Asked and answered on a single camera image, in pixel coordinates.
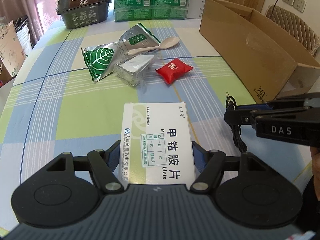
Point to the green leaf foil pouch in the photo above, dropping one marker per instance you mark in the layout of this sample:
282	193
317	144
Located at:
100	60

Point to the desktop with checked tablecloth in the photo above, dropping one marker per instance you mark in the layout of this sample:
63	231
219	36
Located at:
62	100

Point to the dark green food container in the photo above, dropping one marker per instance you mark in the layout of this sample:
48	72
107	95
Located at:
82	5

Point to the cardboard box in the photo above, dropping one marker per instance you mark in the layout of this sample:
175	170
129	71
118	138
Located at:
250	45

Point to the red packet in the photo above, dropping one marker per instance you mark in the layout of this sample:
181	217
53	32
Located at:
175	68

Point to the foil block in clear wrap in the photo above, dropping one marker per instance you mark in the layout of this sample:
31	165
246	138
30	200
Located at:
135	67

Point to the silver pouch with green label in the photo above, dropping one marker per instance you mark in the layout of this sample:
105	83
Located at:
136	38

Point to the quilted chair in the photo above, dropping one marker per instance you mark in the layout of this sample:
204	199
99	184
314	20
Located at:
297	27

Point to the person's right forearm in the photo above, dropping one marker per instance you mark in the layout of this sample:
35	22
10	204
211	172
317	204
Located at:
311	200

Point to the white bucket stack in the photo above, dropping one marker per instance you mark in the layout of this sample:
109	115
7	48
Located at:
23	35

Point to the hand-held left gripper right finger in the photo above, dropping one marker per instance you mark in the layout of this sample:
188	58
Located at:
200	156

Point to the white green medicine box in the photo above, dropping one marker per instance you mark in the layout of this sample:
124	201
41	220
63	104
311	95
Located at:
160	140

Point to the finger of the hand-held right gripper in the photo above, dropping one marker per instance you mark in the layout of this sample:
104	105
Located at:
237	117
252	106

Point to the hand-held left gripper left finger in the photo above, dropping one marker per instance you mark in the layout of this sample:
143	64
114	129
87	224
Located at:
113	155

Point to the person's right hand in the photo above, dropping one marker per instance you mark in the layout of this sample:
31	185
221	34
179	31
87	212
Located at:
315	160

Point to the beige spoon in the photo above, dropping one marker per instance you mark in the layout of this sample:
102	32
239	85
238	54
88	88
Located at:
167	42

